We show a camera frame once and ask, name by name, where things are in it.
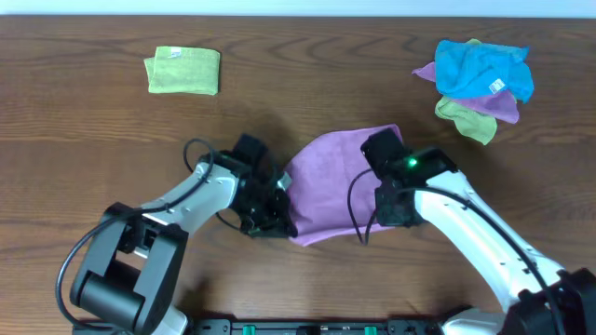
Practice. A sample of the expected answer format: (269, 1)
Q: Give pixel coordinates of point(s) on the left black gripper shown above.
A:
(272, 210)

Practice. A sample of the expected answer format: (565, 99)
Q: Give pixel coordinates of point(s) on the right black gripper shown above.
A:
(385, 216)

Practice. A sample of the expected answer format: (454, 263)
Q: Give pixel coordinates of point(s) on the purple cloth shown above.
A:
(502, 106)
(329, 197)

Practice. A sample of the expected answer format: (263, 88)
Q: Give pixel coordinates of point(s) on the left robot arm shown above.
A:
(134, 255)

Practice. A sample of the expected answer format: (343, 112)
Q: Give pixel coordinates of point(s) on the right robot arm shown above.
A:
(537, 295)

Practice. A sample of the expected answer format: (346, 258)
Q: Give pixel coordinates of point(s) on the crumpled green cloth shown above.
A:
(469, 123)

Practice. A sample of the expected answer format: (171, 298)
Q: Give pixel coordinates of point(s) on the blue cloth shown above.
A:
(467, 70)

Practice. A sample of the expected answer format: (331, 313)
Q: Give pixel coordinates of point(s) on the folded green cloth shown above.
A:
(192, 70)

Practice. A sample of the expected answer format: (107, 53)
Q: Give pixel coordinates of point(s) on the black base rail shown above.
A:
(398, 326)

